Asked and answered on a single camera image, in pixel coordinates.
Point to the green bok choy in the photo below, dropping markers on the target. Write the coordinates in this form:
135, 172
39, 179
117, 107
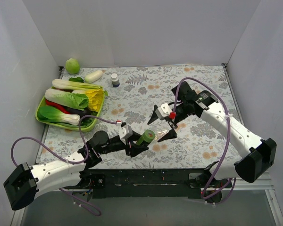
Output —
54, 115

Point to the white cap pill bottle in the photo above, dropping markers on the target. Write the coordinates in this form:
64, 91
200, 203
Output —
115, 80

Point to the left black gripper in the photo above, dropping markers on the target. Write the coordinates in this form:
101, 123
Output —
128, 144

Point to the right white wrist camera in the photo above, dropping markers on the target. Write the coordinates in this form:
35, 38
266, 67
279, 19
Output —
164, 111

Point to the white radish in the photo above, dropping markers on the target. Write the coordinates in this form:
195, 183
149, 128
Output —
94, 76

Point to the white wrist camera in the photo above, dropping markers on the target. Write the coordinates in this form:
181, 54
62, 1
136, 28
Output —
125, 132
164, 111

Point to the green cabbage ball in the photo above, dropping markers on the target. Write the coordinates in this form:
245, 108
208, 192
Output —
72, 66

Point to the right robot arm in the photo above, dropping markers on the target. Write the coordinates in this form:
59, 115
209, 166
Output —
256, 154

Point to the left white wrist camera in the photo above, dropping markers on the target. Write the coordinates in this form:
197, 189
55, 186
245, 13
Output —
125, 132

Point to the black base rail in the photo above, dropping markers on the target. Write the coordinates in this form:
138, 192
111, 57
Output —
113, 183

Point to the clear weekly pill organizer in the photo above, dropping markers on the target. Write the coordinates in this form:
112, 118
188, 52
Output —
160, 134

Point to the floral table mat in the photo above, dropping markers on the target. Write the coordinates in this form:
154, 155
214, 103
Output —
198, 144

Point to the green pill bottle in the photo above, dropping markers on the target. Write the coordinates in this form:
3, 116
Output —
146, 138

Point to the yellow leafy vegetable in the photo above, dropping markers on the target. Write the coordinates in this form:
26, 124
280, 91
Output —
95, 97

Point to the purple eggplant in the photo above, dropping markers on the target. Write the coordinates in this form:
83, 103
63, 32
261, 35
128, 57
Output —
81, 113

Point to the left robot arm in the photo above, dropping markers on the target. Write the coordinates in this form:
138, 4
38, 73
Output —
26, 183

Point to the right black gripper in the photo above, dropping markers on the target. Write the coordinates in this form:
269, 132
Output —
170, 120

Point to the red chili pepper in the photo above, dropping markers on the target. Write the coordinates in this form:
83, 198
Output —
57, 106

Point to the napa cabbage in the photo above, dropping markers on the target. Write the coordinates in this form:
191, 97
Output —
71, 100

